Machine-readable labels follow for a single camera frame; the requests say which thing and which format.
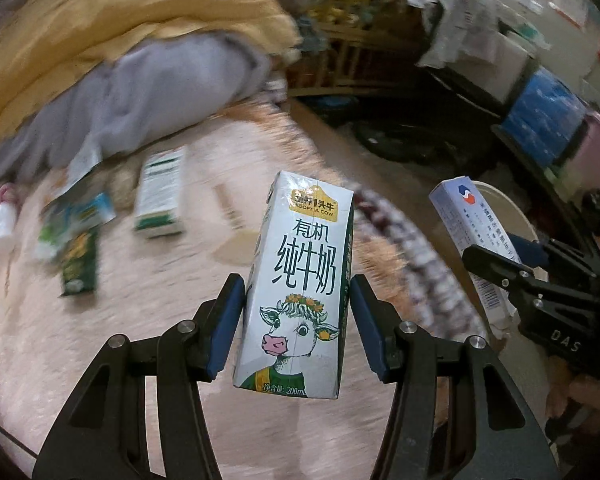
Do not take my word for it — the long white blue box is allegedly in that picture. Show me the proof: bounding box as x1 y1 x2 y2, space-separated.
429 177 520 339

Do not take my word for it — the white green milk carton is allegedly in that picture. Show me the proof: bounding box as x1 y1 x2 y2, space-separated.
234 171 353 399

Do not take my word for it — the white green snack wrapper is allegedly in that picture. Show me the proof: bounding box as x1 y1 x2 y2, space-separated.
33 138 117 263

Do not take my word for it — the cream plastic trash bin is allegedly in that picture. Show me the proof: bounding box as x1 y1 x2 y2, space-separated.
471 180 549 281

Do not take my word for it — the person's right hand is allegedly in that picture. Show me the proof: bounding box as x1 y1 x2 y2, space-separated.
545 356 600 434

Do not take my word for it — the brown white striped blanket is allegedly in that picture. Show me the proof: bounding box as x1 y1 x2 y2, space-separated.
352 185 486 341

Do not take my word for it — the pink storage box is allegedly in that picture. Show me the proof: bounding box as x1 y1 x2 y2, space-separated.
568 112 600 191

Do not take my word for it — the blue storage box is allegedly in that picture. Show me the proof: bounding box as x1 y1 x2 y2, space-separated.
501 67 586 169

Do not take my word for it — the dark green snack packet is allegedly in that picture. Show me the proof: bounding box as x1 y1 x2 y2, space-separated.
61 226 99 296

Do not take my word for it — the green white medicine box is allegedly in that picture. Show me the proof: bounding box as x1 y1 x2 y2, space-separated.
134 146 187 238

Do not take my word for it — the small white pink bottle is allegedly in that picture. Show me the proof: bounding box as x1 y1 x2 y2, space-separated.
0 202 19 257

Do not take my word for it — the white crumpled cloth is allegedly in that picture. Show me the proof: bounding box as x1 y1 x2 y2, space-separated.
407 0 498 68

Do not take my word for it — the wooden baby crib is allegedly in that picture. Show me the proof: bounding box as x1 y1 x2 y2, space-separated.
278 0 430 98

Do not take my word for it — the lavender grey blanket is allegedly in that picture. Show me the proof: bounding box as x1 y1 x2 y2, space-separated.
0 32 272 183

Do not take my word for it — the yellow blanket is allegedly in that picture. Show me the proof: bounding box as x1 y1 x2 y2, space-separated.
0 0 300 143

